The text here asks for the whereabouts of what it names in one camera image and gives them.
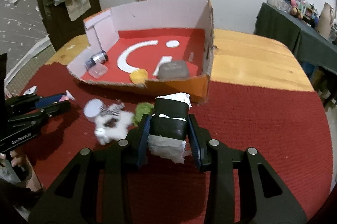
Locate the green plush ball toy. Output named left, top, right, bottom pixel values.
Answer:
left=132, top=103, right=154, bottom=127

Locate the black roll with white paper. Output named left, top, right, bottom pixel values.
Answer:
left=147, top=92, right=191, bottom=164

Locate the white plush toy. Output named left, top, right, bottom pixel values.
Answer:
left=94, top=103, right=134, bottom=145

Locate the yellow plastic cap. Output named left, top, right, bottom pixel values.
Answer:
left=129, top=69, right=148, bottom=84

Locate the dark blue bottle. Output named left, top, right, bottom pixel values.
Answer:
left=84, top=50, right=108, bottom=70

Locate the pink and yellow toy figure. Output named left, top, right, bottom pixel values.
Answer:
left=59, top=90, right=75, bottom=102

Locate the person's left hand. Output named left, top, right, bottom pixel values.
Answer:
left=9, top=150, right=26, bottom=167

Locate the white round lid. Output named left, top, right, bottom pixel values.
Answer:
left=83, top=99, right=104, bottom=122

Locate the clear plastic container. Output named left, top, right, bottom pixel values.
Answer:
left=88, top=63, right=108, bottom=79

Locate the grey earbuds case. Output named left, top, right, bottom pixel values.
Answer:
left=157, top=61, right=190, bottom=80

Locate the wooden table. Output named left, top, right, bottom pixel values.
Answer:
left=45, top=29, right=312, bottom=102

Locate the red and white cardboard box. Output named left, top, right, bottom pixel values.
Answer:
left=67, top=0, right=214, bottom=103

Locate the dark green side table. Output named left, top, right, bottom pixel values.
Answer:
left=254, top=3, right=337, bottom=74

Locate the beige jug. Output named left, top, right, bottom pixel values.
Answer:
left=316, top=2, right=335, bottom=40

